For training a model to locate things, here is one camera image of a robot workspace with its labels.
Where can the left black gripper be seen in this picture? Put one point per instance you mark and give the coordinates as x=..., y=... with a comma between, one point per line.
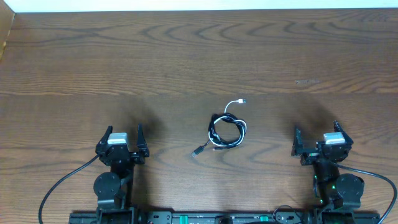
x=144, y=153

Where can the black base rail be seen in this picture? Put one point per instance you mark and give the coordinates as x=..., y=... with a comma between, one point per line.
x=164, y=217

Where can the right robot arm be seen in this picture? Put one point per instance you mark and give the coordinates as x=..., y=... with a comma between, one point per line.
x=339, y=194

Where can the cardboard box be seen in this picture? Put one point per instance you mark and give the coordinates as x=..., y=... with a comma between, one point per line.
x=7, y=16

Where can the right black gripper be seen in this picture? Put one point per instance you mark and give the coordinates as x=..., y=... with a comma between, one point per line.
x=298, y=149

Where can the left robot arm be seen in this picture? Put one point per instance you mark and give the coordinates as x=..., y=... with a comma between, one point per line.
x=112, y=188

